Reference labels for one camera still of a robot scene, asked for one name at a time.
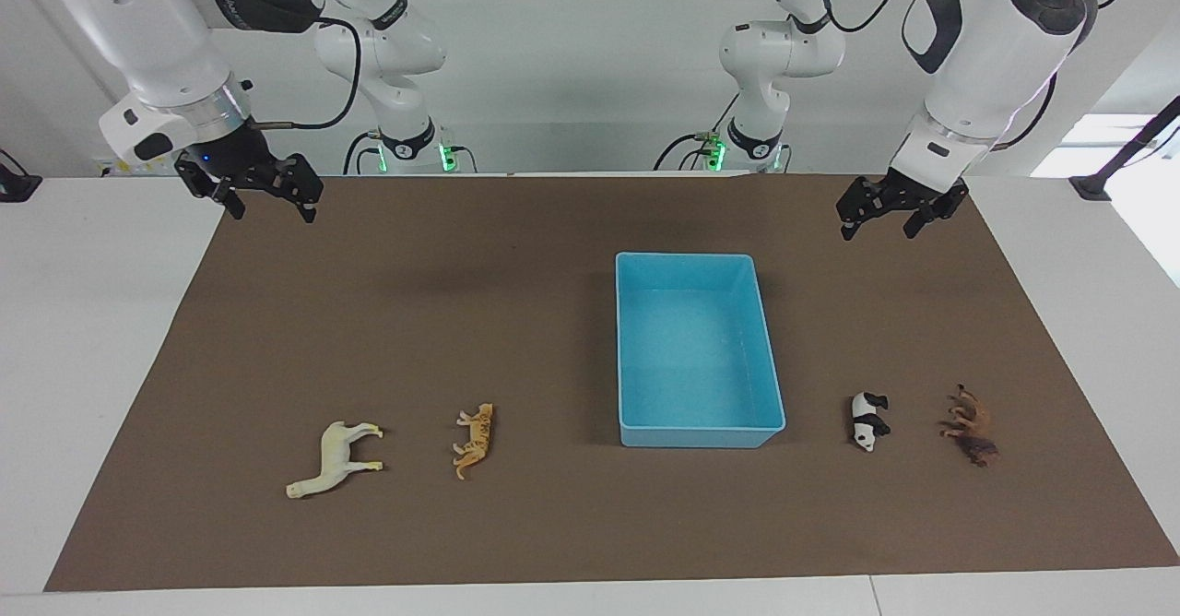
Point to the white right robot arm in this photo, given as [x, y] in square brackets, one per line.
[138, 26]

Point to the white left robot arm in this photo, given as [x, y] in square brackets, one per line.
[977, 63]

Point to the light blue storage box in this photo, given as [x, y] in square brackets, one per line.
[691, 349]

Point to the black angled stand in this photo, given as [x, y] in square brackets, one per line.
[1092, 187]

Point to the brown table mat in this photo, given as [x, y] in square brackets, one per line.
[553, 505]

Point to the cream white horse toy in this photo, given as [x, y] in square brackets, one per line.
[332, 455]

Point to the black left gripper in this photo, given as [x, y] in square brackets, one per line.
[899, 194]

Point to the orange tiger toy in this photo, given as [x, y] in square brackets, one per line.
[475, 441]

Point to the black white panda toy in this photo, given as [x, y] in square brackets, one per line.
[865, 408]

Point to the white power strip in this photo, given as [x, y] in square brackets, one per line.
[111, 170]

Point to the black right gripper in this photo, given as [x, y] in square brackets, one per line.
[253, 169]

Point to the brown lion toy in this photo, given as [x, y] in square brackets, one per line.
[973, 422]

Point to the black stand foot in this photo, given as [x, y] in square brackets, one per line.
[14, 187]

